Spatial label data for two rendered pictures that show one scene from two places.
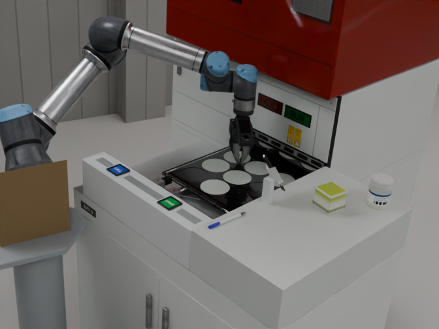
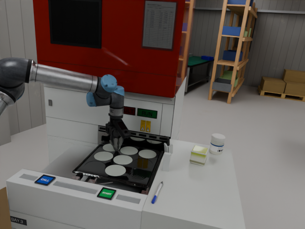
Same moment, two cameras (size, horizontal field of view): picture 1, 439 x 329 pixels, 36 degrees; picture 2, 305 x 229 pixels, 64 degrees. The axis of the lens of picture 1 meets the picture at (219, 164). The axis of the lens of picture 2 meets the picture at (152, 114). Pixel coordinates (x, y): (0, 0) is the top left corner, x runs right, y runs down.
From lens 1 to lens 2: 1.22 m
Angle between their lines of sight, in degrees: 31
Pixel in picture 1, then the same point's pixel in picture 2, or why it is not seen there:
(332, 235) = (220, 178)
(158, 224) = (102, 214)
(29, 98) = not seen: outside the picture
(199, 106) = (69, 123)
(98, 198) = (29, 208)
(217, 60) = (109, 80)
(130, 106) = not seen: outside the picture
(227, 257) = (183, 222)
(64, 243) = not seen: outside the picture
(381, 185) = (221, 140)
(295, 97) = (144, 102)
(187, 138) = (62, 145)
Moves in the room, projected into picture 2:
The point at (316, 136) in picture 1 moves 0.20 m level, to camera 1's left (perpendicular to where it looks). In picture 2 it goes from (161, 122) to (130, 126)
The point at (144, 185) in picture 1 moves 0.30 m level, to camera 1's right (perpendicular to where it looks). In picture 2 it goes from (75, 186) to (141, 169)
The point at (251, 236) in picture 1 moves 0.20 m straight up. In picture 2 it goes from (183, 198) to (190, 151)
